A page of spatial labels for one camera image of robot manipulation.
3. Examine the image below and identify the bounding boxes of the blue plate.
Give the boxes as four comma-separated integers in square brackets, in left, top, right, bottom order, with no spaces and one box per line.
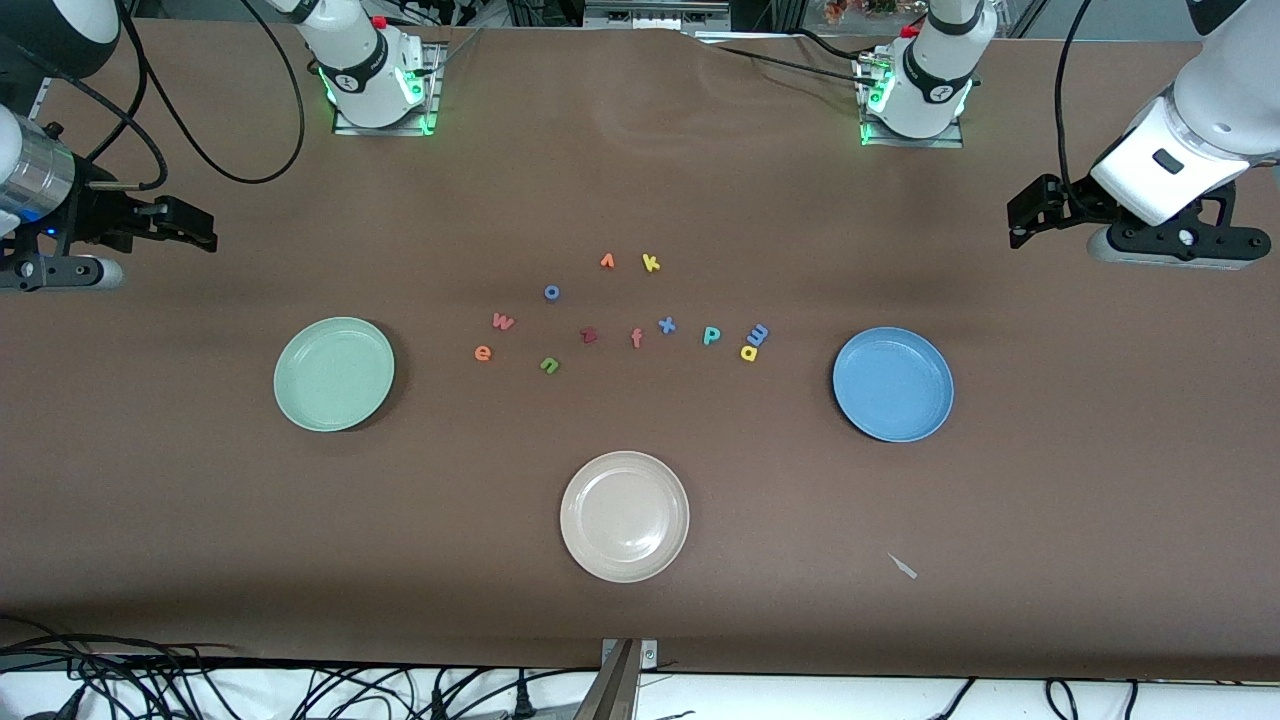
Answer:
[832,327,955,443]

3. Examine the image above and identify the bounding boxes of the green plate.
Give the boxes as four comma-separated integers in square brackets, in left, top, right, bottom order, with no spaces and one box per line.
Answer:
[273,317,396,433]

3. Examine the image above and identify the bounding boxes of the brown table cover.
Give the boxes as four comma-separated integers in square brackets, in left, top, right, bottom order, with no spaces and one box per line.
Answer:
[0,18,1280,683]

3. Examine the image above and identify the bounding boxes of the grey metal box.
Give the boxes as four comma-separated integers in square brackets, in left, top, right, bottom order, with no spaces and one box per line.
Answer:
[585,0,731,31]

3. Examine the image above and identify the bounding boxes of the beige plate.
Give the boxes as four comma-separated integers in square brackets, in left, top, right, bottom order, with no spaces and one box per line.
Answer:
[560,451,691,584]

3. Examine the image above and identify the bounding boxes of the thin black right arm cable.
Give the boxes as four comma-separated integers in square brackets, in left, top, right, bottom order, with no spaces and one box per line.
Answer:
[0,35,169,191]

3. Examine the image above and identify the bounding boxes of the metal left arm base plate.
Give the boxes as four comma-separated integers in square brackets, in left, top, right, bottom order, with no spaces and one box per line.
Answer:
[858,50,966,149]

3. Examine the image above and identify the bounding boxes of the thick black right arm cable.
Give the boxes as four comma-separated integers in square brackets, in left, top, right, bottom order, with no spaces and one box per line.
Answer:
[115,0,307,185]

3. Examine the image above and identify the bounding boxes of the short black base cable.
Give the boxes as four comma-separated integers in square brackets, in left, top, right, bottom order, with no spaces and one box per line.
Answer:
[788,26,869,63]

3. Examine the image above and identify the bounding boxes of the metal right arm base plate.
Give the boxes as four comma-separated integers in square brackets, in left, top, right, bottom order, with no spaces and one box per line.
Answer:
[333,42,442,137]

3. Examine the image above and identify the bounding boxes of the long black base cable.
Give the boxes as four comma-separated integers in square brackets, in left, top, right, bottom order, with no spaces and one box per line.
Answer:
[695,38,881,89]

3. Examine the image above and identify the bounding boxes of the thin grey base cable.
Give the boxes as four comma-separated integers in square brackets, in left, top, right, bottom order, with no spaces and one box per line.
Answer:
[405,28,483,79]

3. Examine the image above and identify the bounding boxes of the grey metal bracket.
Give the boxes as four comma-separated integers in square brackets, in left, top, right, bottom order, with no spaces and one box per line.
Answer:
[575,638,659,720]

